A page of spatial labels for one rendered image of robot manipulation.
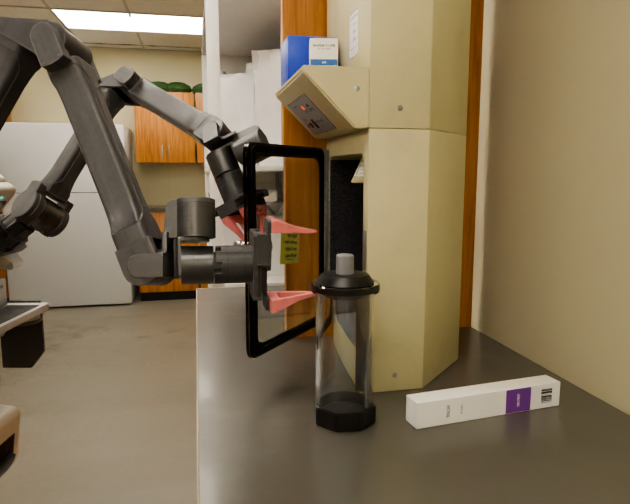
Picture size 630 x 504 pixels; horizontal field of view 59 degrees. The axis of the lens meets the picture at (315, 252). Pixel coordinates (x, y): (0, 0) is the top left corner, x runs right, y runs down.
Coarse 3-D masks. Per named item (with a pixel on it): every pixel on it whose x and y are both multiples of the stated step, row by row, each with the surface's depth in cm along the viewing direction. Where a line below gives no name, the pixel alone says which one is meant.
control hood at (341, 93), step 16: (288, 80) 104; (304, 80) 94; (320, 80) 92; (336, 80) 92; (352, 80) 93; (368, 80) 94; (288, 96) 112; (320, 96) 95; (336, 96) 93; (352, 96) 93; (368, 96) 94; (336, 112) 95; (352, 112) 94; (368, 112) 95; (352, 128) 96
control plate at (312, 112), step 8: (304, 96) 102; (296, 104) 112; (304, 104) 107; (312, 104) 103; (296, 112) 118; (304, 112) 112; (312, 112) 107; (320, 112) 103; (304, 120) 118; (328, 120) 103; (312, 128) 118; (320, 128) 113; (328, 128) 108; (336, 128) 103
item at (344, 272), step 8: (336, 256) 87; (344, 256) 86; (352, 256) 86; (336, 264) 87; (344, 264) 86; (352, 264) 86; (328, 272) 88; (336, 272) 87; (344, 272) 86; (352, 272) 87; (360, 272) 88; (320, 280) 86; (328, 280) 84; (336, 280) 84; (344, 280) 84; (352, 280) 84; (360, 280) 84; (368, 280) 85
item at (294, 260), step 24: (264, 168) 104; (288, 168) 111; (312, 168) 120; (264, 192) 104; (288, 192) 112; (312, 192) 121; (264, 216) 105; (288, 216) 113; (312, 216) 122; (288, 240) 113; (312, 240) 123; (288, 264) 114; (312, 264) 123; (288, 288) 114; (264, 312) 107; (288, 312) 115; (312, 312) 125; (264, 336) 107
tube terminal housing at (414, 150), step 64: (384, 0) 92; (448, 0) 100; (384, 64) 94; (448, 64) 102; (384, 128) 96; (448, 128) 104; (384, 192) 97; (448, 192) 107; (384, 256) 98; (448, 256) 110; (384, 320) 100; (448, 320) 113; (384, 384) 102
